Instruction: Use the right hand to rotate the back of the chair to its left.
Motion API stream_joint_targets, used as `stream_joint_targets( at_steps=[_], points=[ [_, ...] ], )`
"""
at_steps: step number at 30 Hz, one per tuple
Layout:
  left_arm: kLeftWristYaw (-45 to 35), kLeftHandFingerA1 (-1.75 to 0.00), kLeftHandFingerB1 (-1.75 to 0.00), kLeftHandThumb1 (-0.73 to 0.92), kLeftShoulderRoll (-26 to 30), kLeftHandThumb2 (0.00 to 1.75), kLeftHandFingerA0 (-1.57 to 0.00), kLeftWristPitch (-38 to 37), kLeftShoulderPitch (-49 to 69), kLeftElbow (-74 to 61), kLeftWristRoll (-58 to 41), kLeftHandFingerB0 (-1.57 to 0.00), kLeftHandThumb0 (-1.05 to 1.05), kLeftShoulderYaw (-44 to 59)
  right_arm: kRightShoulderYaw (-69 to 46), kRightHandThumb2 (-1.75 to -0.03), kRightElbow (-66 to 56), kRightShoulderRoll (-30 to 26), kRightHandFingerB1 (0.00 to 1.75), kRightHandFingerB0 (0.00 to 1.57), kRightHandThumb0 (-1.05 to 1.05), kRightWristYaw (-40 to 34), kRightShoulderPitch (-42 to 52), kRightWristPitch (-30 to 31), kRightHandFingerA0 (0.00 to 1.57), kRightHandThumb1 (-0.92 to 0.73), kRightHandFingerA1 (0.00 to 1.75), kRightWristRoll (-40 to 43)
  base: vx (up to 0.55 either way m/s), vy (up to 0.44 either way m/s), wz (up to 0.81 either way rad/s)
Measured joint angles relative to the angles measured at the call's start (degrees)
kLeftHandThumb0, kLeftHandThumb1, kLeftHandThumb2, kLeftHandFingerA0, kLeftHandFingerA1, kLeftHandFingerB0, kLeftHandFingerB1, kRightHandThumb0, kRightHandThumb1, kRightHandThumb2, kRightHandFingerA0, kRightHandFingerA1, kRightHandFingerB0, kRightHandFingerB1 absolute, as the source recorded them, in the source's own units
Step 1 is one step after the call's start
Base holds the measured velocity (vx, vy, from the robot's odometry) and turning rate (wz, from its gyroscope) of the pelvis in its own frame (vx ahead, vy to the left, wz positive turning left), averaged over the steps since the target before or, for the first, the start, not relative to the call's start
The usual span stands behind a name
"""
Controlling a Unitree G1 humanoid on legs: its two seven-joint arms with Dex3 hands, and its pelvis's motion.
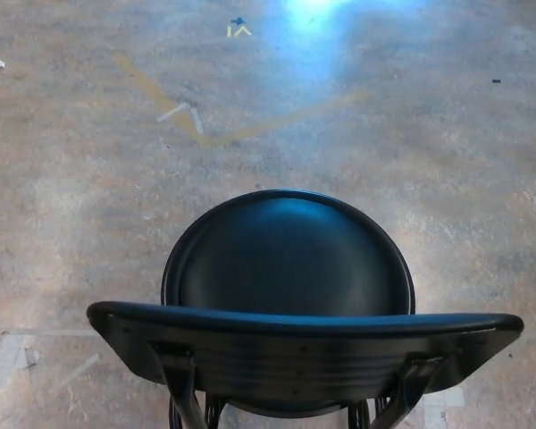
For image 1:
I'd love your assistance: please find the white tape strip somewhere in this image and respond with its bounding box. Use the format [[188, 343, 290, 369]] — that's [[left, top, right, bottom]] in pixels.
[[188, 105, 205, 135], [155, 102, 190, 123]]

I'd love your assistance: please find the small clear floor tape patch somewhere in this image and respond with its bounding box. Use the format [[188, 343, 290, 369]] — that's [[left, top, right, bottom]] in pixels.
[[422, 386, 466, 429]]

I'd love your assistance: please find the large clear floor tape patch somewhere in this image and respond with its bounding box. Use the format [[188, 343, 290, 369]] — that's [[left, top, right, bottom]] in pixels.
[[0, 328, 102, 395]]

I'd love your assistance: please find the black metal backrest bracket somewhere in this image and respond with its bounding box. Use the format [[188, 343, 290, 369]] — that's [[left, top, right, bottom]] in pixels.
[[381, 351, 448, 429], [147, 341, 209, 429]]

